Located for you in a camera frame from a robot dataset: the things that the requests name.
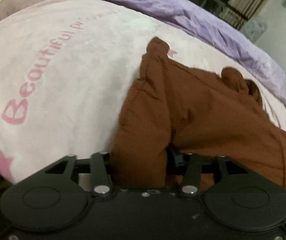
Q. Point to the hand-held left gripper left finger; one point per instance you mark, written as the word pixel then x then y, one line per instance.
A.
pixel 100 170

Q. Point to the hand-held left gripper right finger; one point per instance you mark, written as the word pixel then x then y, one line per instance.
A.
pixel 191 172

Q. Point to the brown jacket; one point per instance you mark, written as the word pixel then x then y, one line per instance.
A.
pixel 203 115

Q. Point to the pink printed bed sheet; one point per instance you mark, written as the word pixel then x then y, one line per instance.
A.
pixel 70 80

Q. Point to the covered standing fan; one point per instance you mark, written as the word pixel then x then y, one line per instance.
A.
pixel 255 28

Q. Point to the purple duvet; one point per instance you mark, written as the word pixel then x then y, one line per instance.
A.
pixel 183 12

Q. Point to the striped beige curtain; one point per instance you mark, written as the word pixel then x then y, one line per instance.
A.
pixel 251 0

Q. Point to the mauve under sheet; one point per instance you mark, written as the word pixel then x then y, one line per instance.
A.
pixel 22 3

